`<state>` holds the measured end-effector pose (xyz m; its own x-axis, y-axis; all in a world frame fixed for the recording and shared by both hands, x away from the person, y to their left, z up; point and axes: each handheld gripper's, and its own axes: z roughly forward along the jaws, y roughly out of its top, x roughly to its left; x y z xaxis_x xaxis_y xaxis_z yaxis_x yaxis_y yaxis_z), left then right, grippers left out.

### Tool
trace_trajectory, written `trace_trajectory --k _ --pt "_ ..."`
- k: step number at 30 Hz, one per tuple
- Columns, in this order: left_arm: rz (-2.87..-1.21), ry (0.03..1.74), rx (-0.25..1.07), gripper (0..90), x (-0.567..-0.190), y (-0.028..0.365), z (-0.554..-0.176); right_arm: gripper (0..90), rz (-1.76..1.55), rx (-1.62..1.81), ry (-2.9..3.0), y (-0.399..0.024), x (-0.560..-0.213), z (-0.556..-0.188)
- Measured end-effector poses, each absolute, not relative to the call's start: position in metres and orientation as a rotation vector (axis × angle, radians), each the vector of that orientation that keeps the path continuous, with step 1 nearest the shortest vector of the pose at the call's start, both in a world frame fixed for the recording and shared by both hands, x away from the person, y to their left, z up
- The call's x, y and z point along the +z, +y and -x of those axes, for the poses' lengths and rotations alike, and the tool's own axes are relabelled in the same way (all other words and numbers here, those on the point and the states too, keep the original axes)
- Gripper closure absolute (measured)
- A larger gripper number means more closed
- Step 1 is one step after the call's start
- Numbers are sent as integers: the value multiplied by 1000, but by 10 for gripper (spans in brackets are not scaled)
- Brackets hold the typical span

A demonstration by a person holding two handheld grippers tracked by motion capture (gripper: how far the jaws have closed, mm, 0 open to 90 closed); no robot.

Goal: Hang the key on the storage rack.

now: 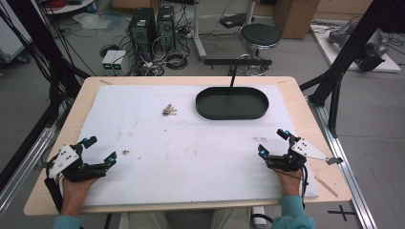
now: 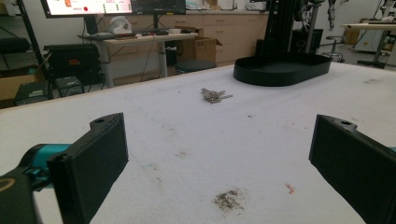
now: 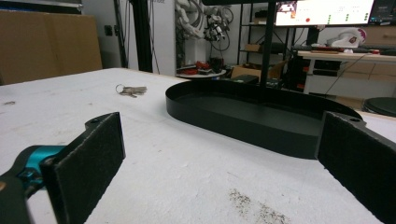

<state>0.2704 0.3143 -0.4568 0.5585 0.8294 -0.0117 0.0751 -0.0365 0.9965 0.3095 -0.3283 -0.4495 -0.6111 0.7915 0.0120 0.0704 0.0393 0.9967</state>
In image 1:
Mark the coiled black cable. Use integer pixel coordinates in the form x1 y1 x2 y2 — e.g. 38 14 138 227
164 50 189 71

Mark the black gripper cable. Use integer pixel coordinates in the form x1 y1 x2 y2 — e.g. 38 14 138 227
300 162 310 210

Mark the person's right hand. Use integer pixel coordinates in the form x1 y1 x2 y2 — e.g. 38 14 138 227
273 168 304 198

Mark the black gripper strap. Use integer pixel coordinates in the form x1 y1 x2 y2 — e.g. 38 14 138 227
43 177 64 214

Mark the black tape cross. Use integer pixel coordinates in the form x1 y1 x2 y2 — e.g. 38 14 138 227
327 204 356 222

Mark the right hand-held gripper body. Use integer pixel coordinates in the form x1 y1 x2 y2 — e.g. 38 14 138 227
265 137 345 173

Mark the white power supply unit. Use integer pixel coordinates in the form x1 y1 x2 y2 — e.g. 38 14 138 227
101 49 118 76
112 50 129 73

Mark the black metal frame with cables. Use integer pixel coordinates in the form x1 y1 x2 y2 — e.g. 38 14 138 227
0 0 92 128

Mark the aluminium rail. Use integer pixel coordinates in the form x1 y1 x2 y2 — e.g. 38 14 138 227
0 126 59 218
307 94 379 229

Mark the person's left hand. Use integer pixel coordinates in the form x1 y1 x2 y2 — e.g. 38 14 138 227
59 177 98 218

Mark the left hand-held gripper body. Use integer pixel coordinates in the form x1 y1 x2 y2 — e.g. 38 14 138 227
47 143 109 183

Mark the silver bunch of keys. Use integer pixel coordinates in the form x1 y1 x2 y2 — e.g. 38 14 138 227
161 103 178 117

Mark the white floor board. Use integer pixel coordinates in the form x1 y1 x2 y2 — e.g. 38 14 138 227
309 23 402 73

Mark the black oval tray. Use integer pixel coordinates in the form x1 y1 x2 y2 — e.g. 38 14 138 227
195 86 270 121

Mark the black T-shaped stand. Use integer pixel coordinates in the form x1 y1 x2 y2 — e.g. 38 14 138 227
202 58 273 89

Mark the black round stool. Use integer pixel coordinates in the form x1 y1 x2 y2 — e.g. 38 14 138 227
240 22 282 76

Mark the white round table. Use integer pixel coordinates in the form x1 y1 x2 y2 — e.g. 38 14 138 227
43 0 96 15

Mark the thin wooden stick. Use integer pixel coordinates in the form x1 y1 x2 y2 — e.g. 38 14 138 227
314 176 339 198

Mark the clear plastic sheet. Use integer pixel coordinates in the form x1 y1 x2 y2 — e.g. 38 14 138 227
73 11 124 33

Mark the brown cardboard box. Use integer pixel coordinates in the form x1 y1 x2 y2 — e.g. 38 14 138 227
272 0 321 40

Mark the white power strip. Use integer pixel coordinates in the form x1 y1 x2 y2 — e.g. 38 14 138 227
250 206 267 227

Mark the flat black device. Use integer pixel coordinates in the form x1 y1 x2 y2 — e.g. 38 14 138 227
219 12 256 30

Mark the grey machine with black parts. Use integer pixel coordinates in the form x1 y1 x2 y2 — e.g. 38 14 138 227
327 21 390 73

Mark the black computer tower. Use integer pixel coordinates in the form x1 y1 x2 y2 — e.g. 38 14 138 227
128 7 159 62
156 5 177 52

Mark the white desk leg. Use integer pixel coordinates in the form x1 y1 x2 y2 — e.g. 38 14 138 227
190 0 208 62

